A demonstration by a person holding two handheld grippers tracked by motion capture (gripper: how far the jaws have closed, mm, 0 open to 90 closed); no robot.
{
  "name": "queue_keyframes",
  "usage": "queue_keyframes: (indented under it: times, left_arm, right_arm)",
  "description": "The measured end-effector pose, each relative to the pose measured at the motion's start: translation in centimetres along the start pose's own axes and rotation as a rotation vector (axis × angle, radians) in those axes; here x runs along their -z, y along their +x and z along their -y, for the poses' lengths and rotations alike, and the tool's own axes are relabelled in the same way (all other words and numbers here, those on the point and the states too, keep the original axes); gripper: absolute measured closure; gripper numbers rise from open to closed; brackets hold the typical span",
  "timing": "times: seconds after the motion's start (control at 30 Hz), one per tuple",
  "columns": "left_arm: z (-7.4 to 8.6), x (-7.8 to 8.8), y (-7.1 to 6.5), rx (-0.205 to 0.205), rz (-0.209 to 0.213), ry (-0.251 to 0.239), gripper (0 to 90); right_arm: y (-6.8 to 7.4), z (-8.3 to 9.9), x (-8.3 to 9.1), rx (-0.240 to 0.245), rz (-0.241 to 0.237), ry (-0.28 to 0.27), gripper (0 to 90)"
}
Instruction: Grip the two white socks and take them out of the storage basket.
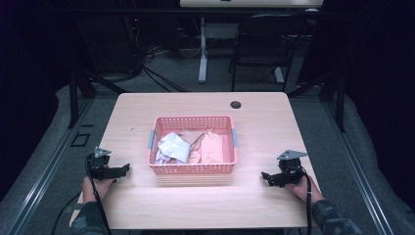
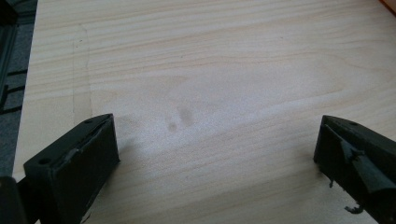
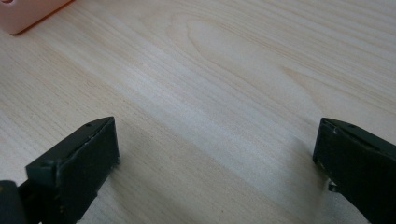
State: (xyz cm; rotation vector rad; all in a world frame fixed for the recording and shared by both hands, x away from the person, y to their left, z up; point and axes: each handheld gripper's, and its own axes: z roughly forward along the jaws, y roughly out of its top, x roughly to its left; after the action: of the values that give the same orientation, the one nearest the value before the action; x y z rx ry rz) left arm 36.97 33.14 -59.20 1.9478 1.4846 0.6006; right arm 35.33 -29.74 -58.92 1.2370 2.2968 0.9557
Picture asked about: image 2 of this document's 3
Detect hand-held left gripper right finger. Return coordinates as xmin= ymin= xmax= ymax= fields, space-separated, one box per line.
xmin=313 ymin=115 xmax=396 ymax=224

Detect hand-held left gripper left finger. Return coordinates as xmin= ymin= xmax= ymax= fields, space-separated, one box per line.
xmin=22 ymin=113 xmax=121 ymax=224

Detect dark metal stand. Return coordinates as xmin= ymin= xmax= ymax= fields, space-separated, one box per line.
xmin=0 ymin=0 xmax=20 ymax=97

